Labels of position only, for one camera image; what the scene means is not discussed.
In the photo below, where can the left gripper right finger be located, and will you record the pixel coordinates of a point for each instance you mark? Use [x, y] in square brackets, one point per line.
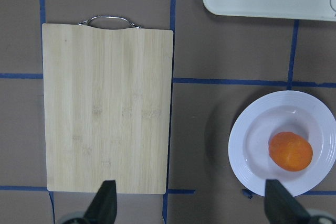
[281, 206]

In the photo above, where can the orange fruit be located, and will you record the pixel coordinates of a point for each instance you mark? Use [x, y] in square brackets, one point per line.
[290, 151]

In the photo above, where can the bamboo cutting board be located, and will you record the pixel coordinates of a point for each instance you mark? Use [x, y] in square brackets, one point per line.
[107, 103]

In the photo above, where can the white round plate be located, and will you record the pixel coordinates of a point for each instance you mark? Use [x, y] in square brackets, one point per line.
[282, 111]

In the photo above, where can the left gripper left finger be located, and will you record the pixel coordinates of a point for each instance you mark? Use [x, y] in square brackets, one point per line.
[103, 208]

